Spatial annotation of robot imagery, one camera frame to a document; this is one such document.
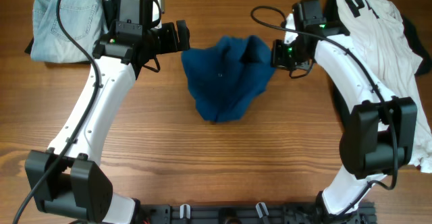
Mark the light blue denim jeans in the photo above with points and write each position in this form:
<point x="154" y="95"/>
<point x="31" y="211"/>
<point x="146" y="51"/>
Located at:
<point x="64" y="21"/>

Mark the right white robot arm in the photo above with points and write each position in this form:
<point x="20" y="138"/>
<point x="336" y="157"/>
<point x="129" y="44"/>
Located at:
<point x="378" y="125"/>

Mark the black garment under white shirt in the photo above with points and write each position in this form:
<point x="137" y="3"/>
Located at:
<point x="415" y="45"/>

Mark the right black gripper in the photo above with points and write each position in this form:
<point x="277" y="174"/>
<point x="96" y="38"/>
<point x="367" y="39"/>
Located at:
<point x="277" y="58"/>

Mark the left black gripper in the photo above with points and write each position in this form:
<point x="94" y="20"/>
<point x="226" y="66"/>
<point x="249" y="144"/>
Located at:
<point x="171" y="45"/>

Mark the white printed t-shirt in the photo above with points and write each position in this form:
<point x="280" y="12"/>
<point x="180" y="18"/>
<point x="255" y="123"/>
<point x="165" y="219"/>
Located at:
<point x="402" y="86"/>

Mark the blue polo shirt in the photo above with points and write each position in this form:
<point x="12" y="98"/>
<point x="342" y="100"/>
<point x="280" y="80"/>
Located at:
<point x="224" y="79"/>

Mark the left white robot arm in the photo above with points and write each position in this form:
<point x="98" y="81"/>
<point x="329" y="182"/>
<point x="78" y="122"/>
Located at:
<point x="66" y="178"/>

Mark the black garment under jeans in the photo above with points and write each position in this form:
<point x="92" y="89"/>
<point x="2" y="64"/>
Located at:
<point x="108" y="8"/>

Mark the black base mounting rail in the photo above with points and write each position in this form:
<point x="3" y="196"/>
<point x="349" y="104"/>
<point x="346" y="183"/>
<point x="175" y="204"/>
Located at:
<point x="290" y="213"/>

